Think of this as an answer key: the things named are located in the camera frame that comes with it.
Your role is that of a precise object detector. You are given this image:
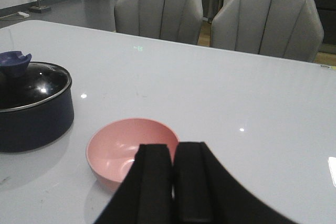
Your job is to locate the pink plastic bowl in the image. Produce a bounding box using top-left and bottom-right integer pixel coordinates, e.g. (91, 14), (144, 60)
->
(86, 118), (179, 191)

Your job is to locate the floor stand with pole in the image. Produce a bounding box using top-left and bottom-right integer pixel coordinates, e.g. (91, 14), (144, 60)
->
(29, 0), (51, 14)

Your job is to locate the left grey upholstered chair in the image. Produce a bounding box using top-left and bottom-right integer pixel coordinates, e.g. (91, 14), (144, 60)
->
(114, 0), (203, 45)

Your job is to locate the glass lid with blue knob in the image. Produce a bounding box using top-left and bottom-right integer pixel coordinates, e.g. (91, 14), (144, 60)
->
(1, 51), (72, 113)

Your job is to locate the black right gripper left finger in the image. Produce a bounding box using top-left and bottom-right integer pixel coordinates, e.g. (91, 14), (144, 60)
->
(95, 144), (172, 223)

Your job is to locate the right grey upholstered chair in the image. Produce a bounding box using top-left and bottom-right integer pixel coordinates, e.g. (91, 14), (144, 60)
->
(210, 0), (324, 62)

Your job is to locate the grey upholstered chair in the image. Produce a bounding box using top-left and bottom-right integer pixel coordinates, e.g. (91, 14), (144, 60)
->
(210, 0), (324, 62)
(114, 0), (203, 45)

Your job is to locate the white power strip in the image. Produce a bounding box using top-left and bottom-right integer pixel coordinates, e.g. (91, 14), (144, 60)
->
(17, 12), (30, 18)

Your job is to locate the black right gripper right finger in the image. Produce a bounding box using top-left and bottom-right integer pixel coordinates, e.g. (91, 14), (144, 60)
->
(173, 142), (292, 223)

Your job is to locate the dark blue saucepan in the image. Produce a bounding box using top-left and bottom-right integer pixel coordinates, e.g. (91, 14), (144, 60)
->
(0, 77), (75, 154)

